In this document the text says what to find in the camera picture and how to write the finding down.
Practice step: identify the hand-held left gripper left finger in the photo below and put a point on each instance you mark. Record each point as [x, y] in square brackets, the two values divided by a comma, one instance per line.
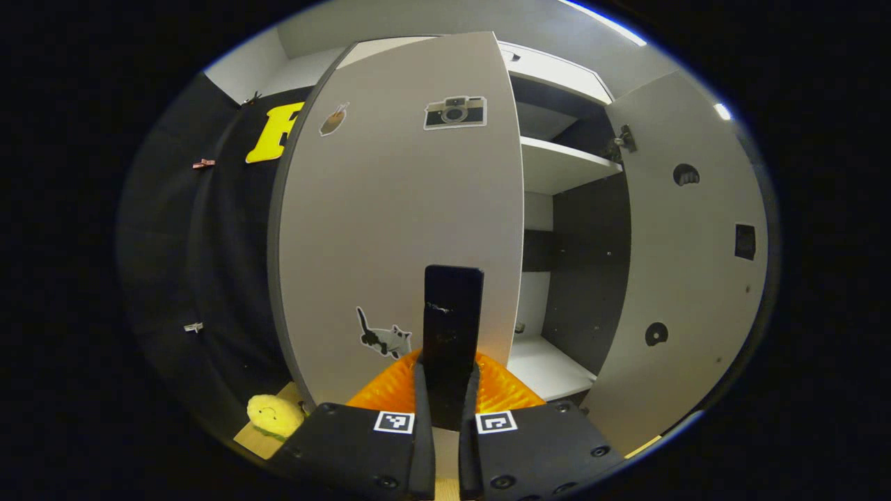
[422, 452]

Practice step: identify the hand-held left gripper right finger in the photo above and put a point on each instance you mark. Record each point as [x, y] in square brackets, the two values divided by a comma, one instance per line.
[468, 452]

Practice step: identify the grey double-door shoe cabinet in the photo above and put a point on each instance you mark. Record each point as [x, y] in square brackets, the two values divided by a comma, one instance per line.
[585, 278]

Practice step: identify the grey shoe cabinet door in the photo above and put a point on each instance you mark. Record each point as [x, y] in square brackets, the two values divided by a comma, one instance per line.
[390, 223]
[696, 278]

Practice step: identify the white cabinet shelf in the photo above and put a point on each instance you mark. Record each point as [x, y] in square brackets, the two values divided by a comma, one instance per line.
[564, 163]

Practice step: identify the grey cabinet drawer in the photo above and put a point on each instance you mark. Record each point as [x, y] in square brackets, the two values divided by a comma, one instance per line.
[557, 73]

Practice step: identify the yellow plush toy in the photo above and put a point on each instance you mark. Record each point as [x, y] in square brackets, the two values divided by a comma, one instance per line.
[275, 416]

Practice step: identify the black backdrop cloth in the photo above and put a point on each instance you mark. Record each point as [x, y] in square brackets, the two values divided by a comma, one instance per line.
[209, 278]

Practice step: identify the small ceiling light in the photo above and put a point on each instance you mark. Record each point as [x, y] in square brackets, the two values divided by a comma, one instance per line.
[722, 111]

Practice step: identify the long ceiling light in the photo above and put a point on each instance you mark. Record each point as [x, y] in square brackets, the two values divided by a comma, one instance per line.
[605, 22]

